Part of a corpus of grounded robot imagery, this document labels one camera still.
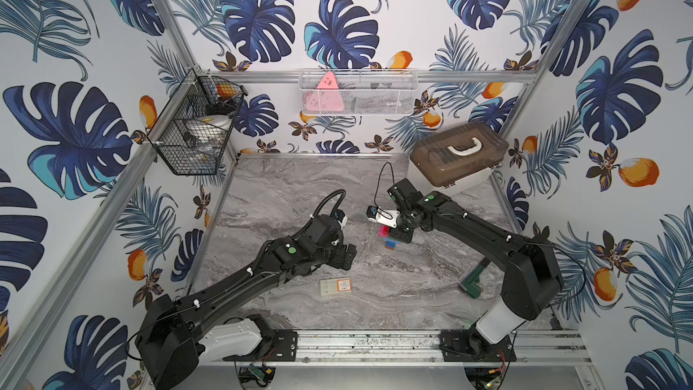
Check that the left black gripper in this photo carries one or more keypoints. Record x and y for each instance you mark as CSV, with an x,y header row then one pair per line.
x,y
343,255

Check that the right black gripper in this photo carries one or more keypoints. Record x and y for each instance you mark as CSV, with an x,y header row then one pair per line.
x,y
402,236

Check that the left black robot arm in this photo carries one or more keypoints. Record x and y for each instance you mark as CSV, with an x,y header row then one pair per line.
x,y
170,338

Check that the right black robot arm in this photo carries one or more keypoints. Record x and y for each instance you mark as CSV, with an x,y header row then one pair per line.
x,y
532,278

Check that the white eraser with orange label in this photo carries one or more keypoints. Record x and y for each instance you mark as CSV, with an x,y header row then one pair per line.
x,y
329,287

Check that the brown lidded storage box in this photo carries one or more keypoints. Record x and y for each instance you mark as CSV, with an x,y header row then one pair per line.
x,y
456,159

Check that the dark green plastic piece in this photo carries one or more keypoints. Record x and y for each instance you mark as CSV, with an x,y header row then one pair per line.
x,y
470,284

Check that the pink triangle object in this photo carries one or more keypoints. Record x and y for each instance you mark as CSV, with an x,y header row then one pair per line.
x,y
326,98

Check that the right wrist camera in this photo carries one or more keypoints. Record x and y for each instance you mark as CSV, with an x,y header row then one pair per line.
x,y
385,217

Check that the aluminium front rail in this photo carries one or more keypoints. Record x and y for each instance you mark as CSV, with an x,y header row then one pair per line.
x,y
393,348

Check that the white mesh wall basket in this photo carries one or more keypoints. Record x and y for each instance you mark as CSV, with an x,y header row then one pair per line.
x,y
367,92

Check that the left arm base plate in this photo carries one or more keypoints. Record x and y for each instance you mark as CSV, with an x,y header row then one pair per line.
x,y
276,346

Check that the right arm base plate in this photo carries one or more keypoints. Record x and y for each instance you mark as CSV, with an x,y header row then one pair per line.
x,y
467,346

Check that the black wire basket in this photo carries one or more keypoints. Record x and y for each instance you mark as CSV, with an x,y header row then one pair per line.
x,y
198,124

